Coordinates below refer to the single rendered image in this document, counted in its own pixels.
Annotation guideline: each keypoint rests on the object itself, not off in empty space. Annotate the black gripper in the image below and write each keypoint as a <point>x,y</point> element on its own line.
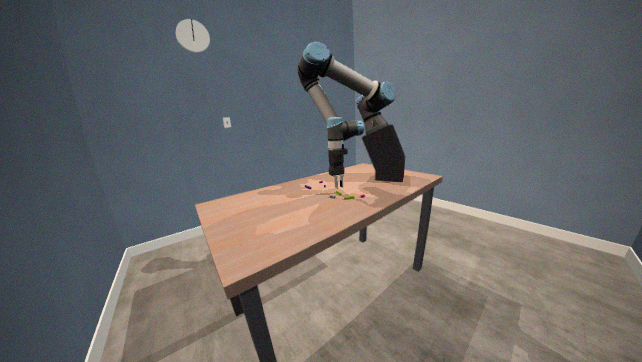
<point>336,158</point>

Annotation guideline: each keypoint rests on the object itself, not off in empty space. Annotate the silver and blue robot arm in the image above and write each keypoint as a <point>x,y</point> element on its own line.
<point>317,61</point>

